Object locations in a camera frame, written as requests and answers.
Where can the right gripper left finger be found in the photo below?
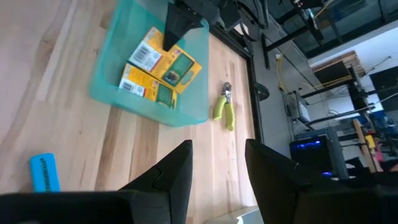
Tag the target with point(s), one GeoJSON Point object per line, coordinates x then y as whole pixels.
{"type": "Point", "coordinates": [177, 174]}

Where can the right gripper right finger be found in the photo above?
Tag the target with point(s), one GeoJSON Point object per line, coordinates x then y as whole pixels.
{"type": "Point", "coordinates": [273, 180]}

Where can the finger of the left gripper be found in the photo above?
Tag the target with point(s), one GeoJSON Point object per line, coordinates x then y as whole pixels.
{"type": "Point", "coordinates": [178, 28]}

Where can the yellow crayon box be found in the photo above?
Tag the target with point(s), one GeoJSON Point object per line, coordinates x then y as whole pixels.
{"type": "Point", "coordinates": [140, 84]}
{"type": "Point", "coordinates": [174, 62]}

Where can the blue eraser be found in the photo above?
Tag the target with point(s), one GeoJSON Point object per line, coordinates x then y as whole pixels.
{"type": "Point", "coordinates": [45, 172]}

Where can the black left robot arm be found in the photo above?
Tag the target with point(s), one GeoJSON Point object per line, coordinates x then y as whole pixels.
{"type": "Point", "coordinates": [248, 12]}

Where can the black computer with blue light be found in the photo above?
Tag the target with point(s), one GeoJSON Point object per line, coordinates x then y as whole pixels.
{"type": "Point", "coordinates": [311, 155]}

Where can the teal translucent plastic tray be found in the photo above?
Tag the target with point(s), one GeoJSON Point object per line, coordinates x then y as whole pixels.
{"type": "Point", "coordinates": [112, 77]}

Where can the black frame clamp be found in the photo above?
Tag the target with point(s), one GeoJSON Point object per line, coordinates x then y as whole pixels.
{"type": "Point", "coordinates": [262, 91]}

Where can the black metal table frame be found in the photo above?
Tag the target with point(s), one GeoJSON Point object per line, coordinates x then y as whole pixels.
{"type": "Point", "coordinates": [253, 93]}

